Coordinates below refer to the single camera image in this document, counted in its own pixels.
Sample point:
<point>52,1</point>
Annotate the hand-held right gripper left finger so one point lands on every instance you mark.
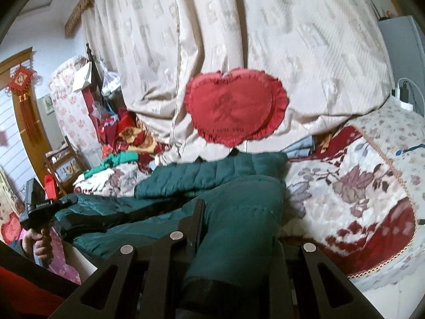
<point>194,226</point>

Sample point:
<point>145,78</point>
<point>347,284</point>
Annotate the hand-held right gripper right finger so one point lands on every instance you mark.
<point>308,262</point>

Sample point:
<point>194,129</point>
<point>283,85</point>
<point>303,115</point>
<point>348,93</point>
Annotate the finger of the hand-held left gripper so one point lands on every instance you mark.
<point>66,202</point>

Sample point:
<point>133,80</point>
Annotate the green down jacket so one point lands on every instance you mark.
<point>232,212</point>

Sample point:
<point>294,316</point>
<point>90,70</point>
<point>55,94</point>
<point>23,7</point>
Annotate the pile of red clothes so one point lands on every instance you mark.
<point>132,136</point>

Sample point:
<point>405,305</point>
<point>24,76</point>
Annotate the person's left hand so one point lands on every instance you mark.
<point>43,247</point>

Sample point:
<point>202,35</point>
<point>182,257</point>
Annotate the wooden chair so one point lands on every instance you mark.
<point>56,159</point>

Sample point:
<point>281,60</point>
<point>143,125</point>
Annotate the magenta floral cloth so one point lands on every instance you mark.
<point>64,262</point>

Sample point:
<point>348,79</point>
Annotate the green and white cloth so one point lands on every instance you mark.
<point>123,158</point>

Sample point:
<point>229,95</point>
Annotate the floral blanket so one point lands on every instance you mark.
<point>348,186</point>

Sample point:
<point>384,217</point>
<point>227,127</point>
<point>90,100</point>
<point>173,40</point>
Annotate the person's red clothing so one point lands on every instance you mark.
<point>20,292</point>

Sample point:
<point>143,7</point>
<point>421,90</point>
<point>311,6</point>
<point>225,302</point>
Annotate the floral fabric cover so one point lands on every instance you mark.
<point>69,106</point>

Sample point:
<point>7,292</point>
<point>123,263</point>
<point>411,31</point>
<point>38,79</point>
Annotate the light blue cloth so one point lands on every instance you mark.
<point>302,148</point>

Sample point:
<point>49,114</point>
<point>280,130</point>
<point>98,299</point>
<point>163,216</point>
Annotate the white paper sheet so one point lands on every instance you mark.
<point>81,78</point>

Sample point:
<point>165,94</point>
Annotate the red heart-shaped pillow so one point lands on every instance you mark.
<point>232,106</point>

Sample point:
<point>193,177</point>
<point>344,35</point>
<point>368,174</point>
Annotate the clear plastic bag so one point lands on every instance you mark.
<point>111,83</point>

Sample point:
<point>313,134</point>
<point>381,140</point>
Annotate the wooden curtain pelmet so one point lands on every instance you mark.
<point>79,10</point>

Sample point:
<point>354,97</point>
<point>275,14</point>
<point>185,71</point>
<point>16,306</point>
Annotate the beige patterned curtain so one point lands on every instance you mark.
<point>298,40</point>

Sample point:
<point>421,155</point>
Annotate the grey cabinet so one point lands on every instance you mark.
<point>405,46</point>

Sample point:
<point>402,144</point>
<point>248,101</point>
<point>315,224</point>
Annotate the black router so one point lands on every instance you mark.
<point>385,15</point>

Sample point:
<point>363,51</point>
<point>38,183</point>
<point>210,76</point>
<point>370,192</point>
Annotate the small wall picture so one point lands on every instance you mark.
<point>48,104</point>

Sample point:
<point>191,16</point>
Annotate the red knot wall decoration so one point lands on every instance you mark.
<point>20,79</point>

